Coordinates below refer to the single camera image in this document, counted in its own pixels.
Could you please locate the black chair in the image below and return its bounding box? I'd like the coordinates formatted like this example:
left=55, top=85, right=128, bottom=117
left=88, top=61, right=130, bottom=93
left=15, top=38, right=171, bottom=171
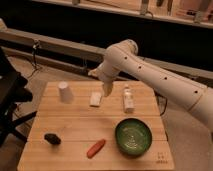
left=0, top=47, right=36, bottom=147

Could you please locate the orange carrot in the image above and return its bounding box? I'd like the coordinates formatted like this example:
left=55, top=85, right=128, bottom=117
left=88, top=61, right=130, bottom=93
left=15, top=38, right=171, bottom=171
left=86, top=139, right=106, bottom=158

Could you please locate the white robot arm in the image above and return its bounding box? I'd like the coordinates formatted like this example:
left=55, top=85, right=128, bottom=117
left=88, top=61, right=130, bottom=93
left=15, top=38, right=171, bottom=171
left=89, top=39, right=213, bottom=132

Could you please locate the white eraser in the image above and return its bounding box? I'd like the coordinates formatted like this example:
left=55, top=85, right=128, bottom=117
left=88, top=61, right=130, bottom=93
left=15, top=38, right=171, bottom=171
left=90, top=92, right=102, bottom=107

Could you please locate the wooden board table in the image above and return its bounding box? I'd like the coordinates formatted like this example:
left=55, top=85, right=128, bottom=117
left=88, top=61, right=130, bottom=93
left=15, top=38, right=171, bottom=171
left=18, top=81, right=174, bottom=171

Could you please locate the white ceramic cup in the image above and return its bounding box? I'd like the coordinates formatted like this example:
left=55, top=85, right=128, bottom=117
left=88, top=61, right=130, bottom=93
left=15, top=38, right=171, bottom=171
left=58, top=81, right=73, bottom=103

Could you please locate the green ceramic bowl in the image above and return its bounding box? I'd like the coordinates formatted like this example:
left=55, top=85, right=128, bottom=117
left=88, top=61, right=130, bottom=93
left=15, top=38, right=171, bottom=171
left=115, top=118, right=152, bottom=157

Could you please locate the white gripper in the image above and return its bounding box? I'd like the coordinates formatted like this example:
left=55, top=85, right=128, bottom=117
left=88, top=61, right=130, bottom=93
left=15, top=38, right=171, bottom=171
left=88, top=65, right=116, bottom=97

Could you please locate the black computer mouse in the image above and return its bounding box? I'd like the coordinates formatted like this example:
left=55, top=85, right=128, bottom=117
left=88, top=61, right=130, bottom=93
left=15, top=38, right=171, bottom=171
left=44, top=133, right=61, bottom=145

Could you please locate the small white bottle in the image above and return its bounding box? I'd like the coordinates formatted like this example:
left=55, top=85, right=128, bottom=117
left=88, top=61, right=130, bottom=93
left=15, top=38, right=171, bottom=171
left=123, top=84, right=134, bottom=113

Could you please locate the black cable on floor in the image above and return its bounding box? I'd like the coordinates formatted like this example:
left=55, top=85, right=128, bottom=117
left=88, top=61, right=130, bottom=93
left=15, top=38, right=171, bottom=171
left=27, top=39, right=44, bottom=79

